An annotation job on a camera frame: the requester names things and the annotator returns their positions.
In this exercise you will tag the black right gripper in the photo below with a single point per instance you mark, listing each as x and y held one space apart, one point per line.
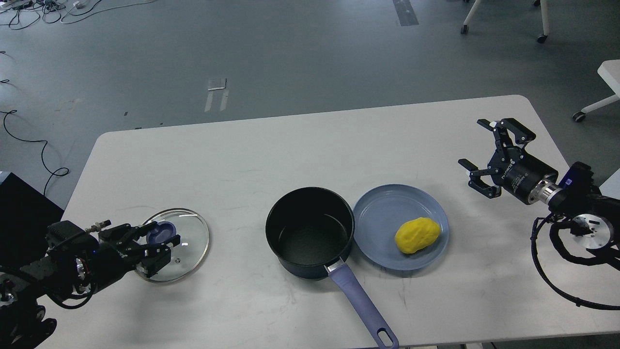
514 170

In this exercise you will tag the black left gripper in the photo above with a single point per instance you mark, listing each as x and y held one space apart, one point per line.
100 262

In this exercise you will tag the glass pot lid blue knob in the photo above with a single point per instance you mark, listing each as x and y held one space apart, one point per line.
189 254

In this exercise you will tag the yellow toy potato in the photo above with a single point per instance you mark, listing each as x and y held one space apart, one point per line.
417 234

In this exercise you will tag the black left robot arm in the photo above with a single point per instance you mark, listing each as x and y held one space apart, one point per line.
23 321

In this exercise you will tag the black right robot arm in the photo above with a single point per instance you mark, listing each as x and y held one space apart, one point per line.
584 223

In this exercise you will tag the black box at left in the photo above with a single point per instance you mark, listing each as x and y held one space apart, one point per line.
25 215

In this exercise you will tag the blue plate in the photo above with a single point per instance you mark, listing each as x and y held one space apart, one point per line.
378 215

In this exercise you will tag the grey floor tape strip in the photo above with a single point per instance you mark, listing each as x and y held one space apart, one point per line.
405 13

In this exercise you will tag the black saucepan purple handle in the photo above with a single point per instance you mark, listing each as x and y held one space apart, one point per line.
311 231

